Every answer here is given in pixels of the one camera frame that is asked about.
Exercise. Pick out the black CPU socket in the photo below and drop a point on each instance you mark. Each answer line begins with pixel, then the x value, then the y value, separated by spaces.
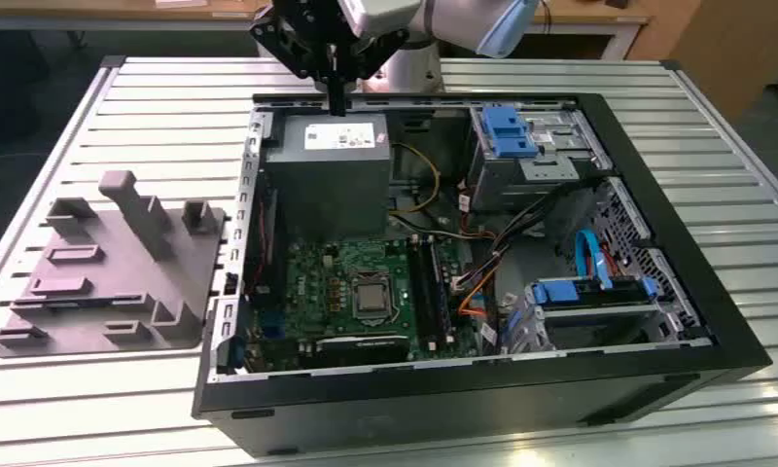
pixel 374 278

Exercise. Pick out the blue expansion slot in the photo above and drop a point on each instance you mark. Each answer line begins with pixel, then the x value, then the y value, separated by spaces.
pixel 272 326

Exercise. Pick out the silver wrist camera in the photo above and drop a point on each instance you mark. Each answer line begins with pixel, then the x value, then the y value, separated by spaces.
pixel 383 17

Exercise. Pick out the hard disk in blue carrier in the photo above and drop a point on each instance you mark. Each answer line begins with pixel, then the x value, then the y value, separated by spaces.
pixel 558 294

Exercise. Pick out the black RAM slot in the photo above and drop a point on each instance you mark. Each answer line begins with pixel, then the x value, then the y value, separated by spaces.
pixel 419 292

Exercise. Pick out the blue drive latch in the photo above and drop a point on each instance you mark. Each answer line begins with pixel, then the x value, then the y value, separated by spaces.
pixel 506 131

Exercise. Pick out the metal disk bay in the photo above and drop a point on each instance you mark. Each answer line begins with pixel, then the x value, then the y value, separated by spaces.
pixel 526 335

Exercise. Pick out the wooden cabinet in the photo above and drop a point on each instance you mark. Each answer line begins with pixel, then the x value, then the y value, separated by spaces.
pixel 720 48

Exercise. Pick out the metal drive cage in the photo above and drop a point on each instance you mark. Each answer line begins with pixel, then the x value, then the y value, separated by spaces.
pixel 546 170

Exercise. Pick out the silver CPU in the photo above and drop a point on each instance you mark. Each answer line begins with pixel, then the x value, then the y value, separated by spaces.
pixel 371 298

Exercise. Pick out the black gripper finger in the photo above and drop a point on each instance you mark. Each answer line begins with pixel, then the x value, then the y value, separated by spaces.
pixel 286 46
pixel 376 53

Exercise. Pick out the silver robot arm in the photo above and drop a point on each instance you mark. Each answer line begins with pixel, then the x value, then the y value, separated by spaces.
pixel 415 68

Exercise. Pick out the dark RAM stick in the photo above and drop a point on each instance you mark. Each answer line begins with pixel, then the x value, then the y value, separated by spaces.
pixel 443 292

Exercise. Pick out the grey power supply unit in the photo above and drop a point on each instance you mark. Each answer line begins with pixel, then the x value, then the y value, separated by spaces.
pixel 324 194

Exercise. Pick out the black graphics card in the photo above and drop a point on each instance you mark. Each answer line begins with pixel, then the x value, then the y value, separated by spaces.
pixel 363 352

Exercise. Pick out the black PC case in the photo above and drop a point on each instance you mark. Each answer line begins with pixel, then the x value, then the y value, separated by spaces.
pixel 428 413

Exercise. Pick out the grey parts rack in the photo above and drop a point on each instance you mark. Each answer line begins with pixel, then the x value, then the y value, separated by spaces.
pixel 136 272

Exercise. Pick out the green motherboard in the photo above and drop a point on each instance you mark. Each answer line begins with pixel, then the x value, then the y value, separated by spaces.
pixel 311 272

